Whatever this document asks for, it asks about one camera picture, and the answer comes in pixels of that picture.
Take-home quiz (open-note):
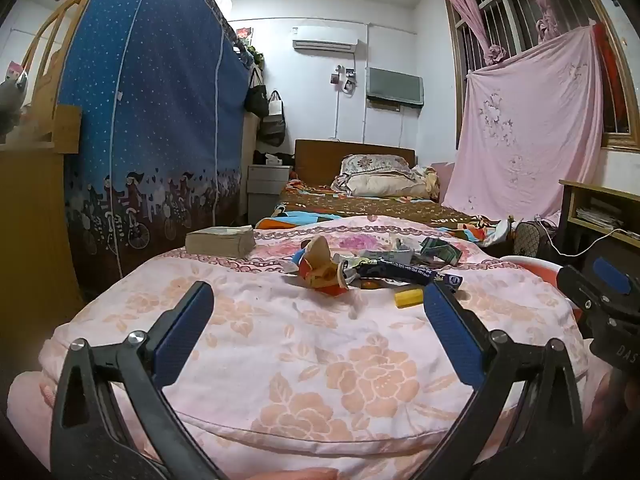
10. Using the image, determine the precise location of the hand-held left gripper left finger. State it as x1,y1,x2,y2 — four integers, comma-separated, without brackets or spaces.
49,281,226,480

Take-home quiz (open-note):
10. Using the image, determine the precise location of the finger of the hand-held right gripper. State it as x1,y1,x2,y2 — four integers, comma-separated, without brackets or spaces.
590,234,640,301
556,265,608,333

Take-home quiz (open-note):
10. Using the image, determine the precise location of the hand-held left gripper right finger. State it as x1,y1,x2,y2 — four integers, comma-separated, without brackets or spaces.
422,282,586,480

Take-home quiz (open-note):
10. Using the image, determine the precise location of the red basin with white rim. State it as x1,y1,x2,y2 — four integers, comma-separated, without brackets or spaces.
500,255,564,287

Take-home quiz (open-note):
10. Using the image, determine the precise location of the yellow cylinder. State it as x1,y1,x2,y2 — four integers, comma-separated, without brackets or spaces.
395,289,426,309

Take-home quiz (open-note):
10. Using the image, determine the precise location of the long dark blue wrapper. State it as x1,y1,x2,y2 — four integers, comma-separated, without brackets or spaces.
350,257,464,294

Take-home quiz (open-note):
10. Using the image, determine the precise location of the green wrapper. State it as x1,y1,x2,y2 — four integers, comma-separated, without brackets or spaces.
419,237,461,267

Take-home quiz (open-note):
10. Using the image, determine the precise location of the white grey wrapper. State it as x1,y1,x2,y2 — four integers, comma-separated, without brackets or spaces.
359,240,417,266

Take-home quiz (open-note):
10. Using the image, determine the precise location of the person's right hand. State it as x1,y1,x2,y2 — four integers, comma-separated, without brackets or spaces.
585,372,632,441

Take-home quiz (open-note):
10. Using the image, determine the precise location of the stack of papers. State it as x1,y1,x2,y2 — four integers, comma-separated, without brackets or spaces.
575,195,627,229

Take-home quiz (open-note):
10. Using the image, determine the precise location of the brown checkered bag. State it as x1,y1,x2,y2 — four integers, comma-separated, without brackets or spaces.
512,220,552,261

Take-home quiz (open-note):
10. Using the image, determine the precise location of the wooden desk with shelf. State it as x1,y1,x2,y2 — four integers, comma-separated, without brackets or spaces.
557,179,640,261

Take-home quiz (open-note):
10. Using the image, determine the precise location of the tan thick book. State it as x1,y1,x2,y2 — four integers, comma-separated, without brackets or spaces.
185,226,256,259

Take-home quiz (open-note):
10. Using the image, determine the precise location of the pink floral quilt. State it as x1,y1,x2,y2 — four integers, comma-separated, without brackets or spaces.
7,215,592,480

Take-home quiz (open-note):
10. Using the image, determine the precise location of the yellowish crumpled cloth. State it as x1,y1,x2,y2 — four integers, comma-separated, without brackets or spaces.
421,166,442,202

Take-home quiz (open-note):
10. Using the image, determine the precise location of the pink pillow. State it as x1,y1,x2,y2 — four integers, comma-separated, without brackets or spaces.
430,162,457,203

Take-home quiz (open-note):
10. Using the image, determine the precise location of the brown colourful patterned blanket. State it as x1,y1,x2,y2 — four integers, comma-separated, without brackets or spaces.
255,180,507,247

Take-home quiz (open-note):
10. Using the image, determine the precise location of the pink hanging sheet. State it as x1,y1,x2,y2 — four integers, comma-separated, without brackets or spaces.
442,25,608,222

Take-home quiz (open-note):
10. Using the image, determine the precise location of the beige pillow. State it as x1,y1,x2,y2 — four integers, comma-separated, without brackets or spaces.
345,172,433,200

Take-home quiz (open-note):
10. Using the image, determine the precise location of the white nightstand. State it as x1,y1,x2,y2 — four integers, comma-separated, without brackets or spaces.
247,164,293,226

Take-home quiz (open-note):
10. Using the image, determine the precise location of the red hanging cloth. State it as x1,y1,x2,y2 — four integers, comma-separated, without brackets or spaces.
592,22,632,133

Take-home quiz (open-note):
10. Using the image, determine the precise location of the wooden cabinet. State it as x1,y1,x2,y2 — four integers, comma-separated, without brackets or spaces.
0,105,83,321

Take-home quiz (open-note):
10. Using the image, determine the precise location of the beige tall cabinet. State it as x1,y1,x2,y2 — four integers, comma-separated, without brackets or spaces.
242,110,262,167

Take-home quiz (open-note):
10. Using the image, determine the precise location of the grey handbag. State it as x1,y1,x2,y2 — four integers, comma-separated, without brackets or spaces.
260,110,287,148

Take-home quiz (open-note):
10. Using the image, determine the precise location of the black handbag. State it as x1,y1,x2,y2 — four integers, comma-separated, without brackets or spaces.
244,67,270,117

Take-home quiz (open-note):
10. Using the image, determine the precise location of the pink tied curtain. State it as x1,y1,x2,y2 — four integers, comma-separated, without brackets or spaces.
510,0,566,42
434,0,507,68

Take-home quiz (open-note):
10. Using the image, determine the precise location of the green artificial plant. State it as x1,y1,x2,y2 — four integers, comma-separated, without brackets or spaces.
234,42,266,68

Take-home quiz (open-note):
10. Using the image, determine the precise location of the grey plush toy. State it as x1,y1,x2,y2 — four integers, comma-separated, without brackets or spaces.
0,60,30,136

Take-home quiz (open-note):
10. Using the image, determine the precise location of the curved wooden rack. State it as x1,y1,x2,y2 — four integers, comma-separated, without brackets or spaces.
15,0,98,146

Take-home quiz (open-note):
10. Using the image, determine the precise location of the white air conditioner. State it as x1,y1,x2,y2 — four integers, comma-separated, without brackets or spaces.
291,24,359,52

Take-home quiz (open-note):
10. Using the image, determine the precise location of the white cable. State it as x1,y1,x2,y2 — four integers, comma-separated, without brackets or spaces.
535,215,640,257

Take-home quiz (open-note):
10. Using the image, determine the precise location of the grey covered wall unit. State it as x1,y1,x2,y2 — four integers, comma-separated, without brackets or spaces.
366,67,425,108

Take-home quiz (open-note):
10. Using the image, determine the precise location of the white wall-mounted device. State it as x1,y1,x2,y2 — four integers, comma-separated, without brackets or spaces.
336,64,357,95

